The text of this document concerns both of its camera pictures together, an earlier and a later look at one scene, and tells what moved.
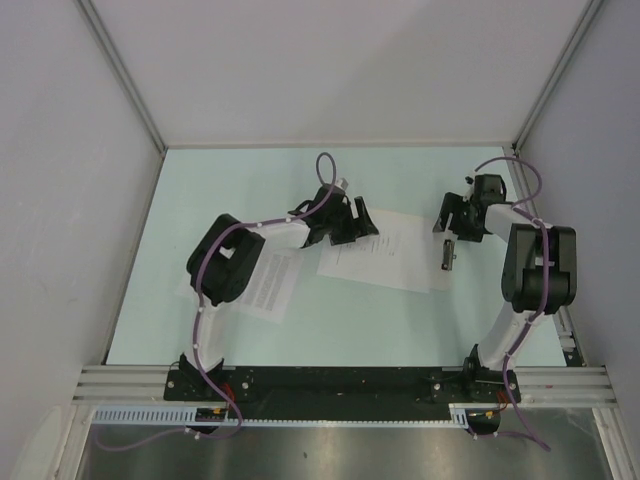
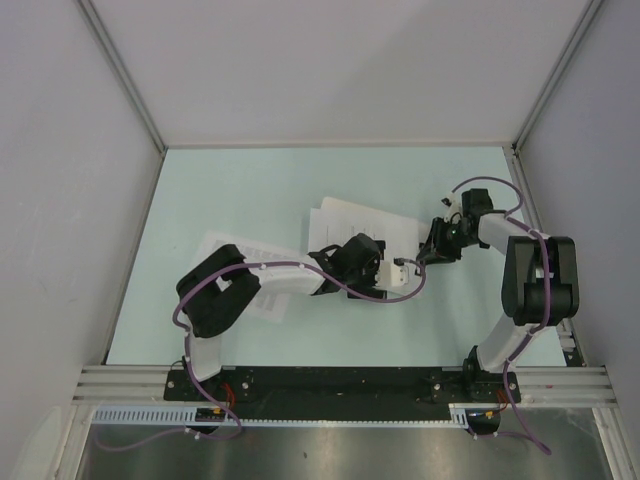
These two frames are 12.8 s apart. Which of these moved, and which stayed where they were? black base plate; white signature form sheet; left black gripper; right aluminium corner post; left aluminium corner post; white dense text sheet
Moved: white signature form sheet; left black gripper
Stayed: white dense text sheet; right aluminium corner post; left aluminium corner post; black base plate
